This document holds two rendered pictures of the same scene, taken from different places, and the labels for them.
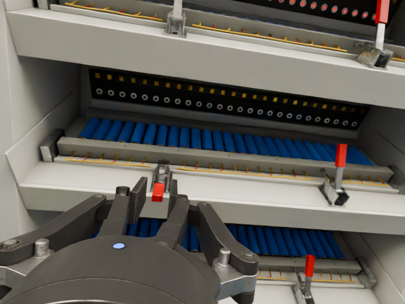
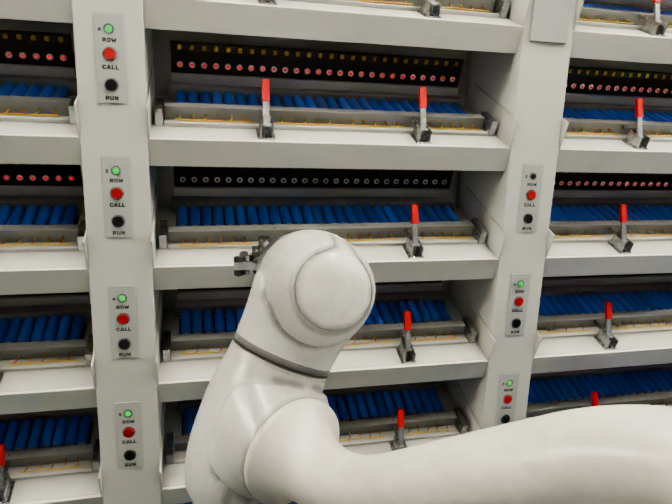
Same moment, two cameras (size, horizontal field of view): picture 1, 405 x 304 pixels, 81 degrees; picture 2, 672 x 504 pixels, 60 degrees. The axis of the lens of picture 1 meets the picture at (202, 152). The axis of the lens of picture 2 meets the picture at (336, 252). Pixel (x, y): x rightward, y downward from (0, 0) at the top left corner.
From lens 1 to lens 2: 0.65 m
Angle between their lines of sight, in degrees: 7
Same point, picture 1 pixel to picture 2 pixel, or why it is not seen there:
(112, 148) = (216, 231)
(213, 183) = not seen: hidden behind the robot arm
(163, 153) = (260, 231)
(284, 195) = (371, 254)
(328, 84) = (388, 159)
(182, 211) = not seen: hidden behind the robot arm
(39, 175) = (163, 259)
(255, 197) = not seen: hidden behind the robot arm
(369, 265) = (473, 321)
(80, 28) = (199, 143)
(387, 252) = (482, 302)
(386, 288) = (483, 335)
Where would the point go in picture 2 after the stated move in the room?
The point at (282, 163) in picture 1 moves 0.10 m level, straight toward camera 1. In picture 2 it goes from (368, 227) to (358, 238)
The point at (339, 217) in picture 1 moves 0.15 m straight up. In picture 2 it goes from (419, 267) to (426, 182)
